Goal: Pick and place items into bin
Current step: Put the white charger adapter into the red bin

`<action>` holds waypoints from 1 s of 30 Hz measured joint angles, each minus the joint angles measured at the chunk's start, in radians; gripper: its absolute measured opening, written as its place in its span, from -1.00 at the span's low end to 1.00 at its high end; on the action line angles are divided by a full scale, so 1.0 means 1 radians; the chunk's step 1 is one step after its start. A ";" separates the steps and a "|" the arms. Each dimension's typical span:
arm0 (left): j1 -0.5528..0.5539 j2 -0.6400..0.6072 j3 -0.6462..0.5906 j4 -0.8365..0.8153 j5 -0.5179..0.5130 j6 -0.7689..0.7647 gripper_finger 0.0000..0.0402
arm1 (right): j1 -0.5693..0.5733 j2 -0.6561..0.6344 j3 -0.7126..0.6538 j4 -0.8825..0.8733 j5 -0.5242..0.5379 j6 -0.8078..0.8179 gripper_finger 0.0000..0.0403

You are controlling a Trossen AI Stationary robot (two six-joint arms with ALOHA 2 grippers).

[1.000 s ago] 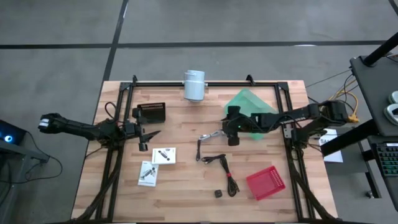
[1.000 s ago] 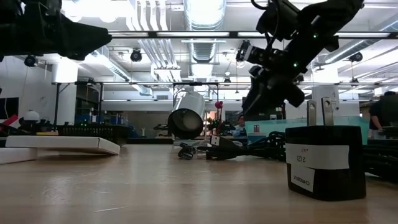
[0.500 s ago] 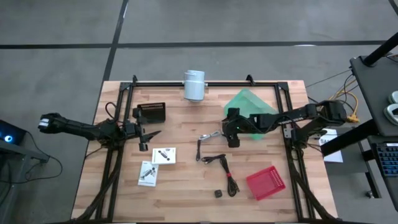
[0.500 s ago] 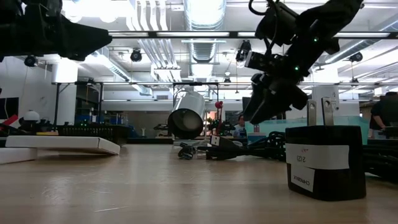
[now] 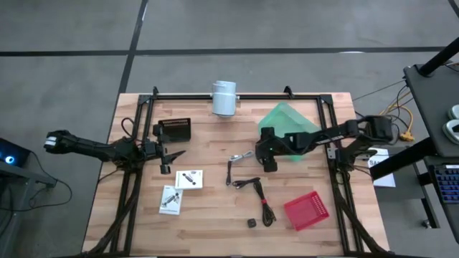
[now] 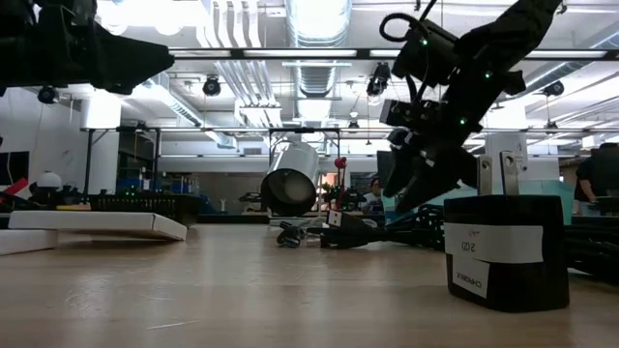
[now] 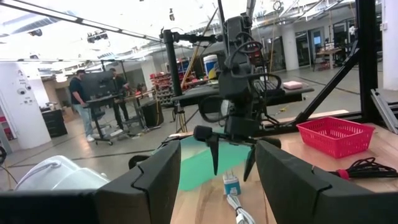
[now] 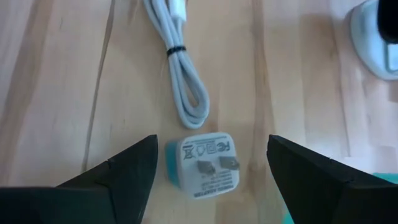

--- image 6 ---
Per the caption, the black charger with white labels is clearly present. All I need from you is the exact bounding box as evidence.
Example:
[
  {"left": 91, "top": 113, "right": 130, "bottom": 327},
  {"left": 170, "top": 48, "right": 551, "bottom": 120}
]
[{"left": 443, "top": 151, "right": 571, "bottom": 313}]

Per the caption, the red flat object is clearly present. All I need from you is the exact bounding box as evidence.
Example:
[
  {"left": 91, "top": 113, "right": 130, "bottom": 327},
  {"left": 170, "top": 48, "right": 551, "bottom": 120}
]
[{"left": 0, "top": 177, "right": 30, "bottom": 197}]

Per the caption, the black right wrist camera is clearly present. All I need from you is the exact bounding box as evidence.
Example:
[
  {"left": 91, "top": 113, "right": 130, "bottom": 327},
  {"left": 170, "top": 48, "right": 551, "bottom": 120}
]
[{"left": 389, "top": 18, "right": 459, "bottom": 89}]

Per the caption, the black overhead crossbar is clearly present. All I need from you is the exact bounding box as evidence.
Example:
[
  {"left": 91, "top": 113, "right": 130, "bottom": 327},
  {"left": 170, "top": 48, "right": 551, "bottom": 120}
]
[{"left": 167, "top": 46, "right": 619, "bottom": 61}]

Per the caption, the black wall screen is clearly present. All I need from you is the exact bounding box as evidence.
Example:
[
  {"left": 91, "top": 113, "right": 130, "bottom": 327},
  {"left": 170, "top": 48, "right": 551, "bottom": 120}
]
[{"left": 0, "top": 150, "right": 31, "bottom": 188}]

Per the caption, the silver ceiling air duct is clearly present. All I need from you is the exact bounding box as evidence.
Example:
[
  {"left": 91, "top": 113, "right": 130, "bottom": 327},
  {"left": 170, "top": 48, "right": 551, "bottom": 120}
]
[{"left": 284, "top": 0, "right": 353, "bottom": 122}]

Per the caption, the black background workstation frame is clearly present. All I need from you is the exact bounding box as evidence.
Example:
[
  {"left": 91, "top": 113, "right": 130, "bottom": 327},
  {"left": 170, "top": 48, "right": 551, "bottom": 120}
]
[{"left": 79, "top": 126, "right": 163, "bottom": 197}]

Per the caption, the white building pillar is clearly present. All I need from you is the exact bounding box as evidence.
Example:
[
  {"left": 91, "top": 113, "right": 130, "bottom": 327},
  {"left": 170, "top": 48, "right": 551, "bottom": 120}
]
[
  {"left": 79, "top": 91, "right": 122, "bottom": 195},
  {"left": 485, "top": 104, "right": 529, "bottom": 185}
]

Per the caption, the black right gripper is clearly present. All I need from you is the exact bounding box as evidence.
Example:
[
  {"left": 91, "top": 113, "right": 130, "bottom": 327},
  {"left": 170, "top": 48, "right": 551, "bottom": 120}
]
[{"left": 379, "top": 67, "right": 527, "bottom": 217}]

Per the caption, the person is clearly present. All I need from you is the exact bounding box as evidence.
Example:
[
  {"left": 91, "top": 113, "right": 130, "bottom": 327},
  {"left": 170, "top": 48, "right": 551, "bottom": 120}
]
[
  {"left": 362, "top": 177, "right": 385, "bottom": 215},
  {"left": 574, "top": 141, "right": 619, "bottom": 218}
]

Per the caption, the black computer monitor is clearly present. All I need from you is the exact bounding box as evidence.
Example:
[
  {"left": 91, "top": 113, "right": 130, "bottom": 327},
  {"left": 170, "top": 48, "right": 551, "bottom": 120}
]
[{"left": 376, "top": 150, "right": 396, "bottom": 189}]

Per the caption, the small black and silver tool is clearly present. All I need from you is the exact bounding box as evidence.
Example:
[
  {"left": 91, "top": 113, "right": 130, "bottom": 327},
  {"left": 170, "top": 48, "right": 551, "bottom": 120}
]
[{"left": 276, "top": 219, "right": 324, "bottom": 249}]

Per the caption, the black slotted plastic basket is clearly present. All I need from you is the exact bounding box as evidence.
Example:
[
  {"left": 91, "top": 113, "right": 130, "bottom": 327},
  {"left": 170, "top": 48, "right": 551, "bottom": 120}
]
[{"left": 89, "top": 192, "right": 205, "bottom": 226}]

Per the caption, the black hanging ceiling camera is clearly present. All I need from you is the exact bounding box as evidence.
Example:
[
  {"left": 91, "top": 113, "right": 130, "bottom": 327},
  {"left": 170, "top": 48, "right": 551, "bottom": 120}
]
[{"left": 365, "top": 62, "right": 393, "bottom": 98}]

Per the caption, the black aluminium table frame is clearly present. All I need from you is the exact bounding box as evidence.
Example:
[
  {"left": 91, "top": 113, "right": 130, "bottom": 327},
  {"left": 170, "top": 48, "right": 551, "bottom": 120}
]
[{"left": 0, "top": 212, "right": 619, "bottom": 229}]

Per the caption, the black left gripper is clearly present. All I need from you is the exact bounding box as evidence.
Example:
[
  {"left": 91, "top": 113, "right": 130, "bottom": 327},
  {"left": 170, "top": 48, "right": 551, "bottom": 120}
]
[{"left": 0, "top": 0, "right": 176, "bottom": 97}]

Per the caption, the white cylindrical spotlight lamp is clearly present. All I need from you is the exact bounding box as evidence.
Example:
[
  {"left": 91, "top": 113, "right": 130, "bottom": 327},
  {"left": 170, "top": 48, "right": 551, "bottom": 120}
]
[{"left": 259, "top": 141, "right": 322, "bottom": 218}]

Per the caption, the white globe lamp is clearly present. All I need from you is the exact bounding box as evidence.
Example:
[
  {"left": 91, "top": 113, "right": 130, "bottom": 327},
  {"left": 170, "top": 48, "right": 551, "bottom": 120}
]
[{"left": 36, "top": 170, "right": 64, "bottom": 190}]

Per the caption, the red ornament on stand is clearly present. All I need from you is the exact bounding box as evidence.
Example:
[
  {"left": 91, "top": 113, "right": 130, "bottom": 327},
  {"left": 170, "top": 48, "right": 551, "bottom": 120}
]
[{"left": 333, "top": 156, "right": 349, "bottom": 212}]

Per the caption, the black cable with plug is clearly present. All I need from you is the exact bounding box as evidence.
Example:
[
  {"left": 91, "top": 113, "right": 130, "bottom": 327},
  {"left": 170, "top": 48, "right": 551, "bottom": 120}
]
[{"left": 309, "top": 202, "right": 447, "bottom": 250}]

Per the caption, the teal translucent plastic bin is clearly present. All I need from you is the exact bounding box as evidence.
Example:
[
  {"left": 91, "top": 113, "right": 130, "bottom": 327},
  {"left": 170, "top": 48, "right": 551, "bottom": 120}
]
[{"left": 381, "top": 179, "right": 575, "bottom": 227}]

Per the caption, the white printed product box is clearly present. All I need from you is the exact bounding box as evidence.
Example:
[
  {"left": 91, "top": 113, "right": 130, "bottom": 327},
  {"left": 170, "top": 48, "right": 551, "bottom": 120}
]
[
  {"left": 0, "top": 228, "right": 60, "bottom": 257},
  {"left": 8, "top": 210, "right": 189, "bottom": 243}
]

